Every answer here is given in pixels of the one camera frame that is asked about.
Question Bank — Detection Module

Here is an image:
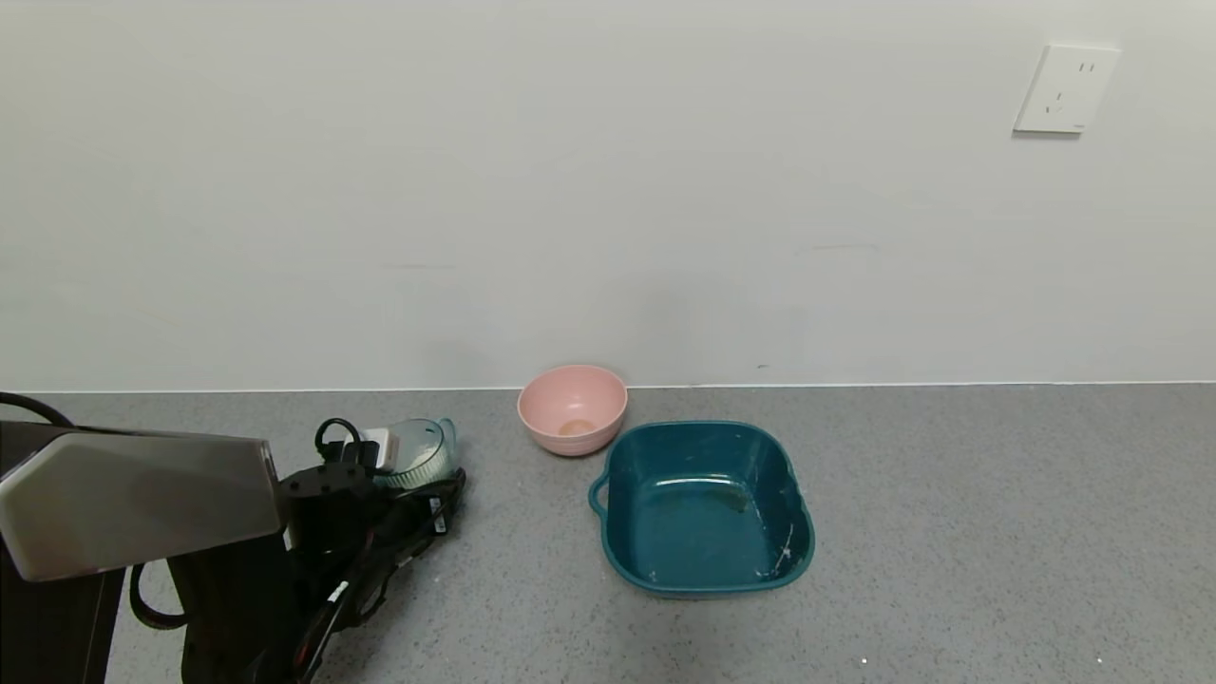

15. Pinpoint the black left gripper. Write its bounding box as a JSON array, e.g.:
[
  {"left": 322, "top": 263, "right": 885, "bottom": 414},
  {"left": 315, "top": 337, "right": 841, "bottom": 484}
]
[{"left": 371, "top": 466, "right": 467, "bottom": 562}]

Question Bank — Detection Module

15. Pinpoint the transparent ribbed teal cup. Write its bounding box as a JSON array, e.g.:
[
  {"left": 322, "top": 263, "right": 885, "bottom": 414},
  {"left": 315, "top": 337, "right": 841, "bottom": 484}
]
[{"left": 375, "top": 418, "right": 460, "bottom": 491}]

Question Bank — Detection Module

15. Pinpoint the pink bowl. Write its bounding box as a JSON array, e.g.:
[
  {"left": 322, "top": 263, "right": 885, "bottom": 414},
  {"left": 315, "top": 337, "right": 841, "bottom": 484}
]
[{"left": 518, "top": 366, "right": 629, "bottom": 458}]

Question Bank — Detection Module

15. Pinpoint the teal square plastic tray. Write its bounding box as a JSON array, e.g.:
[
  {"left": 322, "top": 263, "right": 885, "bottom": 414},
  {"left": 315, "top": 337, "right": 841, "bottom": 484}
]
[{"left": 588, "top": 421, "right": 816, "bottom": 598}]

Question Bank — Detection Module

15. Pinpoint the black cable with white label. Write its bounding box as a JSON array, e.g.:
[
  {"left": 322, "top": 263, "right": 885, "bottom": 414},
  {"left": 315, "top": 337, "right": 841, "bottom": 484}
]
[{"left": 293, "top": 494, "right": 449, "bottom": 684}]

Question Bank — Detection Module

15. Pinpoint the black camera cable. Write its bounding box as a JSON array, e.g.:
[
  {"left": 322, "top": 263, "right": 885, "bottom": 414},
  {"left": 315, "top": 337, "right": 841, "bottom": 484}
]
[{"left": 314, "top": 417, "right": 371, "bottom": 468}]

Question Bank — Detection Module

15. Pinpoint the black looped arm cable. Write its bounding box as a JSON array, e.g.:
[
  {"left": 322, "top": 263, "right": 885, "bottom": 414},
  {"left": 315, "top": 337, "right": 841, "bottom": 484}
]
[{"left": 127, "top": 560, "right": 193, "bottom": 633}]

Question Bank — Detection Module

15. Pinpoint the white wall socket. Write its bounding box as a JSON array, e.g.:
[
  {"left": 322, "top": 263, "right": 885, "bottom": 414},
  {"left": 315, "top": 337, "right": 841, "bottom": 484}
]
[{"left": 1013, "top": 44, "right": 1121, "bottom": 135}]

